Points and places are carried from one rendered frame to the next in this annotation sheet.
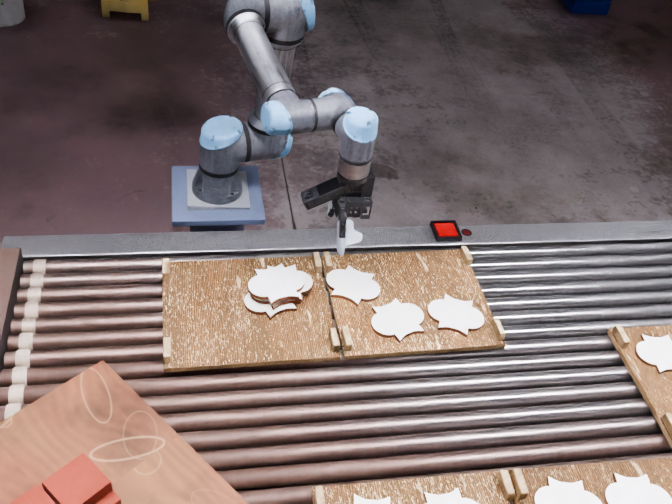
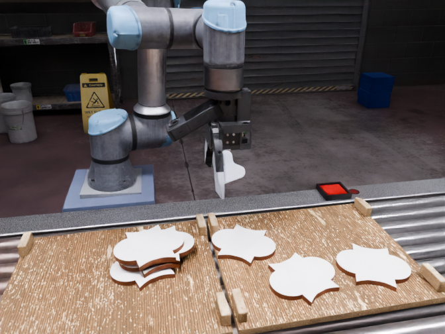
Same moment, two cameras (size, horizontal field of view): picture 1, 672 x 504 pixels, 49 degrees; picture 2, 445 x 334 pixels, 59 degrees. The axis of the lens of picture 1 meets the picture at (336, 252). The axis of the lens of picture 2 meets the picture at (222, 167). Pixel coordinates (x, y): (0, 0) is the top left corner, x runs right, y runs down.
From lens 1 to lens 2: 1.06 m
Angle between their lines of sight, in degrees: 17
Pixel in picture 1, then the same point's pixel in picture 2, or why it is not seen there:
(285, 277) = (160, 238)
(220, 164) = (107, 150)
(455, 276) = (357, 226)
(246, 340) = (103, 319)
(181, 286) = (39, 261)
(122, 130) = not seen: hidden behind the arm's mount
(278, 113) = (121, 12)
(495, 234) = (383, 191)
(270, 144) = (154, 128)
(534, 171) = not seen: hidden behind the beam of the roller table
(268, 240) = (152, 213)
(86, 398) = not seen: outside the picture
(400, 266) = (294, 222)
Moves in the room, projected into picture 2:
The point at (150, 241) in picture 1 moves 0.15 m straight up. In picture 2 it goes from (26, 222) to (12, 169)
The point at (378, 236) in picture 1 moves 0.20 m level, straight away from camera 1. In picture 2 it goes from (266, 201) to (269, 170)
